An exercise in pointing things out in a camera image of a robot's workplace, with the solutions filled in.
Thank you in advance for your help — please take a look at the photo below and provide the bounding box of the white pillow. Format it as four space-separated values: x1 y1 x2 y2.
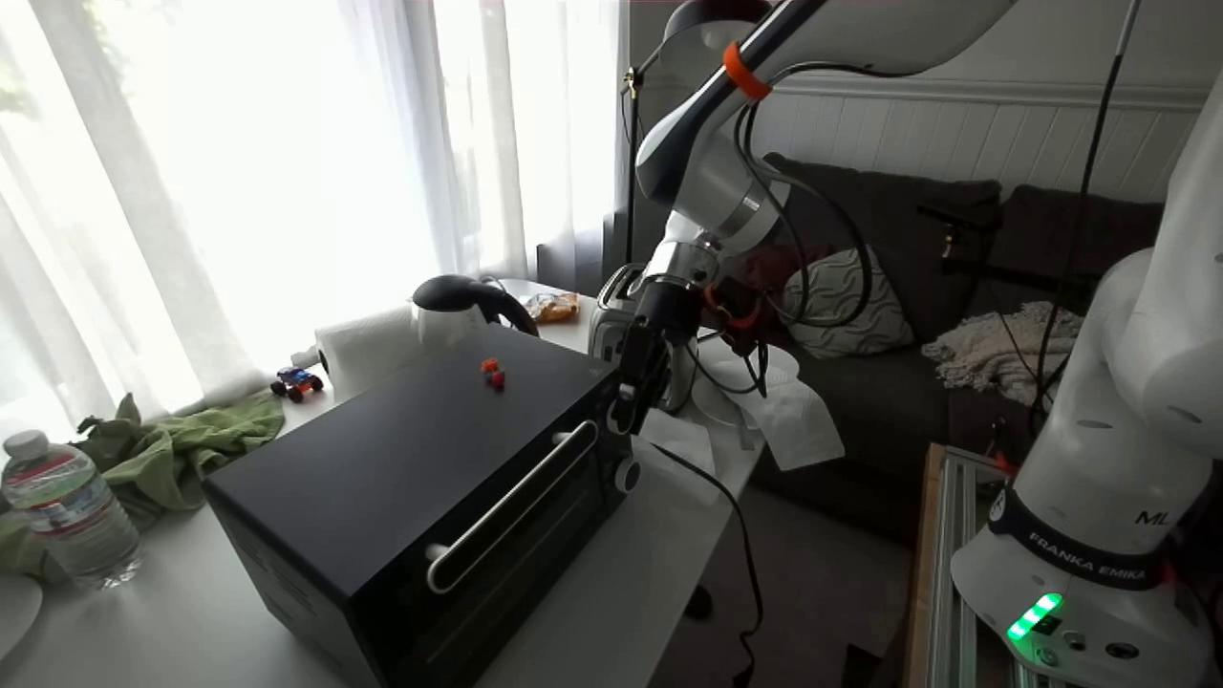
774 245 921 369

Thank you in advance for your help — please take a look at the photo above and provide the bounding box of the white paper towel box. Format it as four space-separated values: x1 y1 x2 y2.
314 305 426 402

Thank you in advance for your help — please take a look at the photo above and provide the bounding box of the small toy car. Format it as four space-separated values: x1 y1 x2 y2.
267 360 330 404

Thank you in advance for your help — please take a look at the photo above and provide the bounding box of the green cloth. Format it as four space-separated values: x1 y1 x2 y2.
0 392 290 585

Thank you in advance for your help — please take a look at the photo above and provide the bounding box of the white crumpled cloth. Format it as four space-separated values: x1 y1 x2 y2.
684 330 848 480

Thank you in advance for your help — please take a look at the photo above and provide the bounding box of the black mini oven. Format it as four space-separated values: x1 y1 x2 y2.
197 327 645 688

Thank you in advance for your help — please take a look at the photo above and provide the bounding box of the white paper sheet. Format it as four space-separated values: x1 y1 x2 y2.
629 398 726 480

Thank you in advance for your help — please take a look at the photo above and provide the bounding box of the red cushion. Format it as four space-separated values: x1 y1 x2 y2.
704 245 801 343

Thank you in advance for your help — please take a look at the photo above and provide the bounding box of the clear plastic water bottle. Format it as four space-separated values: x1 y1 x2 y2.
0 426 149 594

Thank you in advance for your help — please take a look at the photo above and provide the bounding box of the white oven door handle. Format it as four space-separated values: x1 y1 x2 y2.
419 416 605 599

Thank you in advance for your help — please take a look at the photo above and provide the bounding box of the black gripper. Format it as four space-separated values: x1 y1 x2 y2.
601 268 708 440

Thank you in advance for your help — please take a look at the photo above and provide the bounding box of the wooden rack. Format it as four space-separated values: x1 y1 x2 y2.
896 440 1025 688

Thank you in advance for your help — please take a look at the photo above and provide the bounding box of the white plate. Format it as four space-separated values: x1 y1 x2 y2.
0 569 51 666

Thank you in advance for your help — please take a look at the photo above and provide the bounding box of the black oven power cable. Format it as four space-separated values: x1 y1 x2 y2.
651 440 768 688

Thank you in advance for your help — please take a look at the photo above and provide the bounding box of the white sheer curtain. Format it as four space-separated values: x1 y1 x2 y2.
0 0 629 445

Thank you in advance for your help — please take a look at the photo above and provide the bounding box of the black and white kettle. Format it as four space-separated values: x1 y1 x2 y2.
407 271 544 343

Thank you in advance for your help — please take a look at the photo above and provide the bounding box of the orange snack bag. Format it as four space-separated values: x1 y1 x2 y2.
522 287 587 330

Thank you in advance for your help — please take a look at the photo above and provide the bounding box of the orange strap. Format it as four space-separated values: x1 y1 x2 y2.
718 37 774 109

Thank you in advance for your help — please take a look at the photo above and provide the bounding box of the beige blanket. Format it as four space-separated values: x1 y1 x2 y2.
931 299 1088 402

